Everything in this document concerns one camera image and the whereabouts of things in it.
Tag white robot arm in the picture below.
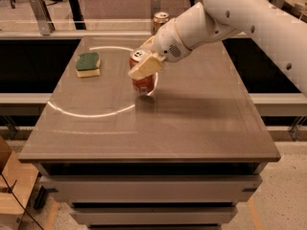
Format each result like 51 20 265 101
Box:
129 0 307 94

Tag left metal bracket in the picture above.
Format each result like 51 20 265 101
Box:
29 0 53 35

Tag middle metal bracket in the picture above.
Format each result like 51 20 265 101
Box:
151 0 161 16

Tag gold brown soda can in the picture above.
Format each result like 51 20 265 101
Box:
153 11 170 35

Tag green yellow sponge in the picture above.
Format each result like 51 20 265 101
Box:
75 52 101 78

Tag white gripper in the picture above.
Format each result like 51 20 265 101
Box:
129 18 192 81

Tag grey drawer cabinet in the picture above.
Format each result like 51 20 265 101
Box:
32 161 268 230

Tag cardboard box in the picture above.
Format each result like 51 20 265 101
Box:
0 137 38 230

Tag red coke can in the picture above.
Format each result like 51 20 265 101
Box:
130 49 154 95

